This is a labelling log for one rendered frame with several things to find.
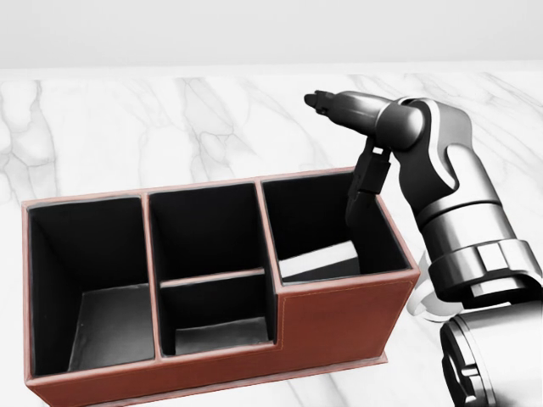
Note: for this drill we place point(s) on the white book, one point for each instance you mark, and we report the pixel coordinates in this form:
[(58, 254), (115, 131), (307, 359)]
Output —
[(316, 260)]

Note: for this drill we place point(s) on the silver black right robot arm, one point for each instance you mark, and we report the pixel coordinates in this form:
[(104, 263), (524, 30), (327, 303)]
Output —
[(479, 263)]

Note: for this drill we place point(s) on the red-brown desk caddy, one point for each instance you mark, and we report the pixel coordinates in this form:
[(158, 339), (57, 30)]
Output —
[(339, 318)]

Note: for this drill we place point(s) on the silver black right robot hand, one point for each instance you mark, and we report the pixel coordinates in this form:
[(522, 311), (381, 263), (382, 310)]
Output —
[(432, 140)]

